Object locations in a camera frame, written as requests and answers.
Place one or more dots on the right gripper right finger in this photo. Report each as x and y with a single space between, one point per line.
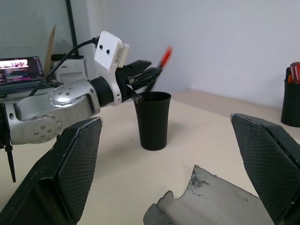
264 159

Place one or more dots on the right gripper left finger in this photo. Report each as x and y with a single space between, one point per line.
70 168

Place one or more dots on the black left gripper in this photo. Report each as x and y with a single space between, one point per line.
124 86

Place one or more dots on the red capped black marker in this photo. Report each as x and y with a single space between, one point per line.
167 56

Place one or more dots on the tall black cup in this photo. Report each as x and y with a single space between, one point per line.
153 122

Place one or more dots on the black pen holder cup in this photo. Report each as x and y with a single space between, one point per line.
291 105

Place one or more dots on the grey open glasses case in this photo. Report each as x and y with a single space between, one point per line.
211 206

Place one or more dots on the white box device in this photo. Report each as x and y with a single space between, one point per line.
70 72

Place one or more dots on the black marker in holder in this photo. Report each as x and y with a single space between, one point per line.
287 73

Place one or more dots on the red marker in holder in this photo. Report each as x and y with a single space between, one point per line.
295 72

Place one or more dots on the brown cardboard strip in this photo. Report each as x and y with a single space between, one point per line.
50 51

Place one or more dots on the open laptop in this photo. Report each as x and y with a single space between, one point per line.
21 70

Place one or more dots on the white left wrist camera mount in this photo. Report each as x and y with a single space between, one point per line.
106 58

